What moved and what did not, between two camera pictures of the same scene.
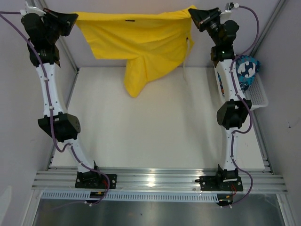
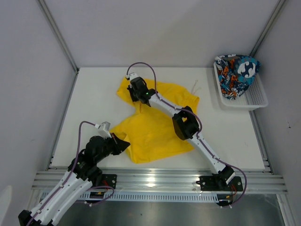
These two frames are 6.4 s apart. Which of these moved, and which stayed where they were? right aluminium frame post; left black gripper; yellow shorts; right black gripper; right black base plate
Moved: left black gripper; yellow shorts; right black gripper
Stayed: right aluminium frame post; right black base plate
